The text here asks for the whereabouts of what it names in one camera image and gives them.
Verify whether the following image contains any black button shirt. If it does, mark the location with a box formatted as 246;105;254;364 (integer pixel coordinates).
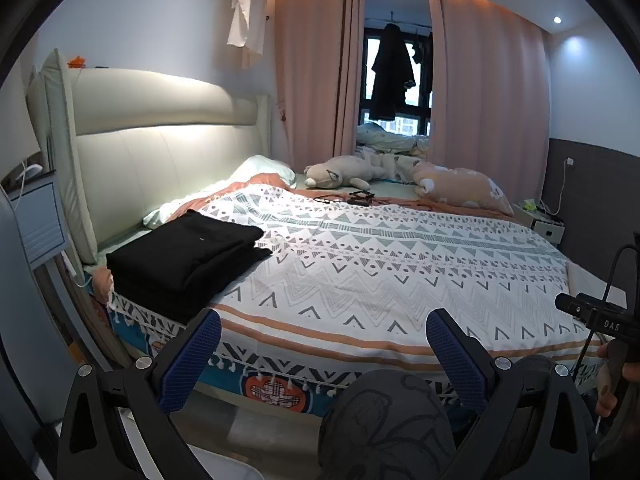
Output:
106;209;271;323

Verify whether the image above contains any person's right hand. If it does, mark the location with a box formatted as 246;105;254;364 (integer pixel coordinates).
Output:
596;339;639;417

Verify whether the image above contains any folded beige sheet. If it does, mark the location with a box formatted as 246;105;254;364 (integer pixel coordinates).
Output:
566;261;627;309

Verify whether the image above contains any white nightstand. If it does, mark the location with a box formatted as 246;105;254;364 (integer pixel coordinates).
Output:
512;200;565;247

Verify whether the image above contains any patterned bedspread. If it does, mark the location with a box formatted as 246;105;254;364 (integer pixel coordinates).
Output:
92;174;602;416

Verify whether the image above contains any peach patterned pillow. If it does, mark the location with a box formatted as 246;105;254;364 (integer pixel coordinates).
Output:
411;162;513;217

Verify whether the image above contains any white pillow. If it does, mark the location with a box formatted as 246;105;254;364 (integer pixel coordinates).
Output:
142;155;297;229

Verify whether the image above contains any blue bedside cabinet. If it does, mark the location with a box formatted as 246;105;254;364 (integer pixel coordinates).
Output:
8;171;70;270

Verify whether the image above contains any cream upholstered headboard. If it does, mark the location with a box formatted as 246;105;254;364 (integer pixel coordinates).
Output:
27;50;271;264

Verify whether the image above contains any beige plush toy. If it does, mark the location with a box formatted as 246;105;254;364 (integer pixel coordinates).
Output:
304;155;386;192

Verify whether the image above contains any crumpled floral blanket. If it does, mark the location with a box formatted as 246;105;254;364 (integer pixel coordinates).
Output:
356;122;428;159

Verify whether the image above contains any right pink curtain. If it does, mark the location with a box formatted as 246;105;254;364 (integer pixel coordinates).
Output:
430;0;550;200

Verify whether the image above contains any pink curtain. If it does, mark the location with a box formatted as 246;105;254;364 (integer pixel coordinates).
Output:
430;0;550;200
274;0;364;172

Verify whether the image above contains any hanging black jacket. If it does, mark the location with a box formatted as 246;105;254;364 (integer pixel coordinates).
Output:
369;24;416;122

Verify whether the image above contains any hanging white shirt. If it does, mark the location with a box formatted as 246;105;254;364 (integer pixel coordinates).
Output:
227;0;267;58

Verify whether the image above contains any left pink curtain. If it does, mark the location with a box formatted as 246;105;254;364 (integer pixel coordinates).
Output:
274;0;364;172

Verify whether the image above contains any white charging cable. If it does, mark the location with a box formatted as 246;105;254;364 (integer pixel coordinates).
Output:
541;156;575;217

